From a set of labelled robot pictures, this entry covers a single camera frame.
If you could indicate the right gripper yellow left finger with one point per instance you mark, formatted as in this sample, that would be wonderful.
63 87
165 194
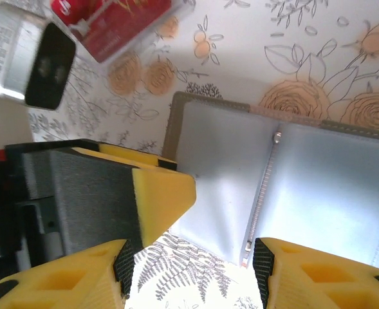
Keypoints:
96 289

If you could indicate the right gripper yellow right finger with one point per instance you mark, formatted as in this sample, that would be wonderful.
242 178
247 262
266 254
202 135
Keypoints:
282 273

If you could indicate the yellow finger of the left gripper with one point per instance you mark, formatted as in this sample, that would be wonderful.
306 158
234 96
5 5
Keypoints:
163 206
137 157

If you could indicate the grey card holder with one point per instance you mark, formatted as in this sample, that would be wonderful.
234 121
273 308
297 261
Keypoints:
321 193

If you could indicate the red card with gold print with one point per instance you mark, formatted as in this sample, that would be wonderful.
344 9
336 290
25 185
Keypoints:
125 29

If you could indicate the black rounded rectangular object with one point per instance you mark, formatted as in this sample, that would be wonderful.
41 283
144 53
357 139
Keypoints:
49 67

